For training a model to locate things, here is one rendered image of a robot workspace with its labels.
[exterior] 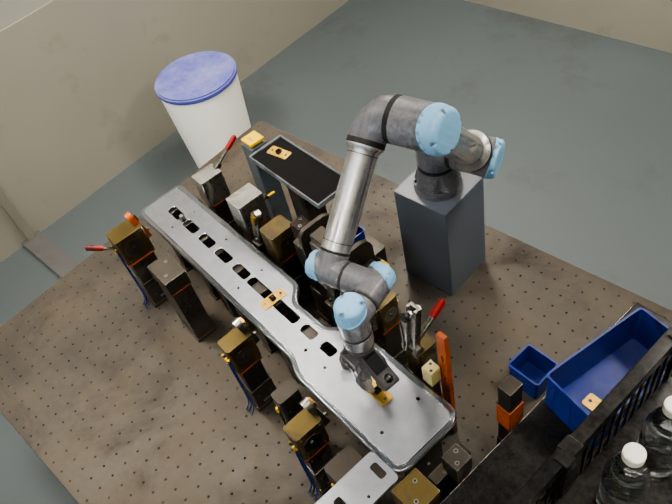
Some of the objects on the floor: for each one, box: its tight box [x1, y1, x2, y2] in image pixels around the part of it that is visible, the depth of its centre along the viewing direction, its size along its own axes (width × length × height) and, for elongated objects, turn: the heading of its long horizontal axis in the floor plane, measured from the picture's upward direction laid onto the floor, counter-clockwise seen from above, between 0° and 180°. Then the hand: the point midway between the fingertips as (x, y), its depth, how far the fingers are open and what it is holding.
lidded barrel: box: [154, 51, 251, 168], centre depth 397 cm, size 48×48×58 cm
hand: (376, 388), depth 176 cm, fingers closed, pressing on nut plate
